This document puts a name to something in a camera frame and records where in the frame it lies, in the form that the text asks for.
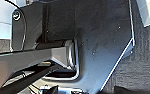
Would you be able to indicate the round base emblem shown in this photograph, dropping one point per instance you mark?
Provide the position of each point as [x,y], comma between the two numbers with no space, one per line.
[16,15]

